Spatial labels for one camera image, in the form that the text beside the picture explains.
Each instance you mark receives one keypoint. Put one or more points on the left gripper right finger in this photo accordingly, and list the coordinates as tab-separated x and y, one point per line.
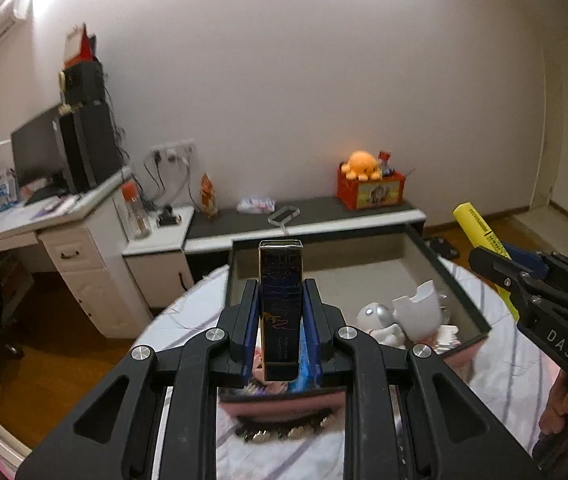
407	414

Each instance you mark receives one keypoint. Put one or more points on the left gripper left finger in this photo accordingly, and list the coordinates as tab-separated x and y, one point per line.
155	411

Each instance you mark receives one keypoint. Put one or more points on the white cat-ear cup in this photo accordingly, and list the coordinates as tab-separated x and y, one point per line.
419	316

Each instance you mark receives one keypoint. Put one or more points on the yellow highlighter marker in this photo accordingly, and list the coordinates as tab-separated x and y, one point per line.
489	249

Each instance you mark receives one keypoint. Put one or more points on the white silver ball toy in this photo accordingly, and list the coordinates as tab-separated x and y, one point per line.
378	321

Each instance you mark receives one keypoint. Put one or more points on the pink black storage box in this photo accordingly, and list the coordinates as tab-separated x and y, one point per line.
352	272

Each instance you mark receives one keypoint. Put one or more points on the blue rectangular small box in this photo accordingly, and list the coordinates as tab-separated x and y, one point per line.
280	279

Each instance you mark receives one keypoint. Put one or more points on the person's right hand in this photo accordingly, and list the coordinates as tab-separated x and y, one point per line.
555	415

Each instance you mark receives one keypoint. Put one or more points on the striped white tablecloth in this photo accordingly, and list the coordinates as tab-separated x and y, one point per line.
512	377

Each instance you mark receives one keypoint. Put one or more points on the black floor scale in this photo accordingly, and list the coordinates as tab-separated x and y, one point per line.
442	247

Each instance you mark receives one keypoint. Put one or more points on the black white tv cabinet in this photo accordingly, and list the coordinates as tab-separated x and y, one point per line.
173	258

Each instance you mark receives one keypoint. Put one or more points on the orange-lid water bottle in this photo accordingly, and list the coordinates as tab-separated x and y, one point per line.
137	216

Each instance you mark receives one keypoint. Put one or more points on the white computer desk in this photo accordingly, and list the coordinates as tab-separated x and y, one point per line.
85	243

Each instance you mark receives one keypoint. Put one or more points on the orange snack bag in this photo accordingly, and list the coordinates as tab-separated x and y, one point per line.
208	199

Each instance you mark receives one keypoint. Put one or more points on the red cartoon storage crate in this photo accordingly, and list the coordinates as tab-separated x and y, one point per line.
360	195

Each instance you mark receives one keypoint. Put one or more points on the white tissue pack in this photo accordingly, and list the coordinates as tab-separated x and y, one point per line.
256	205

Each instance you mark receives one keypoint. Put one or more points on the orange octopus plush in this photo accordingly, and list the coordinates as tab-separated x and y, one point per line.
361	166

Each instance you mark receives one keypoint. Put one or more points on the black computer tower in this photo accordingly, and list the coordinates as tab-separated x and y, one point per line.
89	148

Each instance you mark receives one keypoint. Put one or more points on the black computer monitor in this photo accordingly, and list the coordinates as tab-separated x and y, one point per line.
37	156

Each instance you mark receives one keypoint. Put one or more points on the black speaker box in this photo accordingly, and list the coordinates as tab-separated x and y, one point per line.
83	83

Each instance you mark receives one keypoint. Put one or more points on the red white calendar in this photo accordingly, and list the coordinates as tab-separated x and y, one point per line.
79	47

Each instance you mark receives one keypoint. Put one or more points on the white wall power strip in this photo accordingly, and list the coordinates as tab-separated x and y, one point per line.
182	148

